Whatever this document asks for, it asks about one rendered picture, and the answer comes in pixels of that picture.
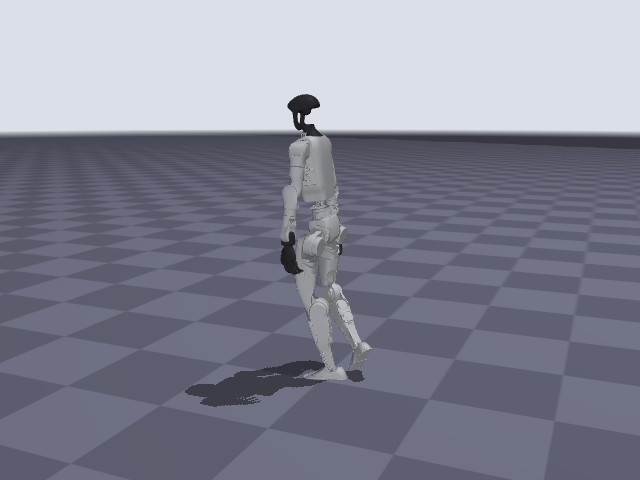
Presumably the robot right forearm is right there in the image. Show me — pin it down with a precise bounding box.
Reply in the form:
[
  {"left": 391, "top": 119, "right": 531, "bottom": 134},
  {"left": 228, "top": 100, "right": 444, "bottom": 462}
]
[{"left": 325, "top": 186, "right": 339, "bottom": 218}]

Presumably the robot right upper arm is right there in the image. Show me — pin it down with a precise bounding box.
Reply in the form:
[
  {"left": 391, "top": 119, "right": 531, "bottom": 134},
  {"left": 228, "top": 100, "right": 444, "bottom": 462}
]
[{"left": 328, "top": 138, "right": 337, "bottom": 189}]

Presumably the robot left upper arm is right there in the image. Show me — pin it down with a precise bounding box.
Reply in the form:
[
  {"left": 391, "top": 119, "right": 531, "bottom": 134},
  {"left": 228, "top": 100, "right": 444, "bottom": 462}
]
[{"left": 282, "top": 141, "right": 310, "bottom": 200}]

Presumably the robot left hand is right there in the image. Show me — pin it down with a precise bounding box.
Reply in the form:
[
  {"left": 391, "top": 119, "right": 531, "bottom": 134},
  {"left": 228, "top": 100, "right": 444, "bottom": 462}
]
[{"left": 280, "top": 231, "right": 303, "bottom": 275}]

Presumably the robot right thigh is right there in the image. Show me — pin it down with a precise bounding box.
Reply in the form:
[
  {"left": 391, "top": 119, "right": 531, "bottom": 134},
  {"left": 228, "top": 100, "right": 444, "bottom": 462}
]
[{"left": 318, "top": 224, "right": 347, "bottom": 303}]

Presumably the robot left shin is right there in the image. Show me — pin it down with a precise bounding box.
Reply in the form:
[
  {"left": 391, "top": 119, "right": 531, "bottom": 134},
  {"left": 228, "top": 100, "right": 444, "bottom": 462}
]
[{"left": 304, "top": 302, "right": 336, "bottom": 372}]

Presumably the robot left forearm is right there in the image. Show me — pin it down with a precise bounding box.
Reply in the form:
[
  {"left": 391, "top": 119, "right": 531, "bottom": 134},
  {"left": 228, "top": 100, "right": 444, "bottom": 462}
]
[{"left": 280, "top": 186, "right": 300, "bottom": 242}]

